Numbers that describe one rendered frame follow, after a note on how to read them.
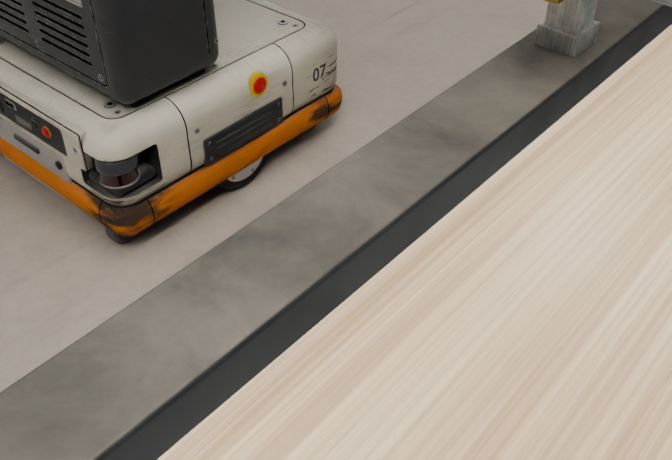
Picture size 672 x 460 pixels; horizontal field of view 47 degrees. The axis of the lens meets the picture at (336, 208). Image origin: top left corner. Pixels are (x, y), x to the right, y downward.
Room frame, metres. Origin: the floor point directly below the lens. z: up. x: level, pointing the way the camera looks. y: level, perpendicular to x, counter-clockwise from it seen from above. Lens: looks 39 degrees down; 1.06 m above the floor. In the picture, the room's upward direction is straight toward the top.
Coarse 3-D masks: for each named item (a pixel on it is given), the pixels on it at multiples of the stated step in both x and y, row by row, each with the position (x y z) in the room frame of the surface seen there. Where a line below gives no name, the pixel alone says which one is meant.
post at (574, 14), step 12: (564, 0) 0.69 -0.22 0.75; (576, 0) 0.68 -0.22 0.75; (588, 0) 0.68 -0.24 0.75; (552, 12) 0.69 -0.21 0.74; (564, 12) 0.69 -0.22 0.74; (576, 12) 0.68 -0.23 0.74; (588, 12) 0.69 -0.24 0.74; (552, 24) 0.69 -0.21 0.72; (564, 24) 0.68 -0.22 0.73; (576, 24) 0.68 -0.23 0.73; (588, 24) 0.69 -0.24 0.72
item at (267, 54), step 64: (256, 0) 1.76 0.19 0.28; (0, 64) 1.44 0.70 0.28; (256, 64) 1.45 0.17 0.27; (320, 64) 1.57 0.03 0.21; (0, 128) 1.41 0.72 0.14; (128, 128) 1.20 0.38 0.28; (192, 128) 1.28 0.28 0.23; (256, 128) 1.40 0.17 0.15; (64, 192) 1.25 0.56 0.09; (128, 192) 1.17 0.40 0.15; (192, 192) 1.26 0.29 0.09
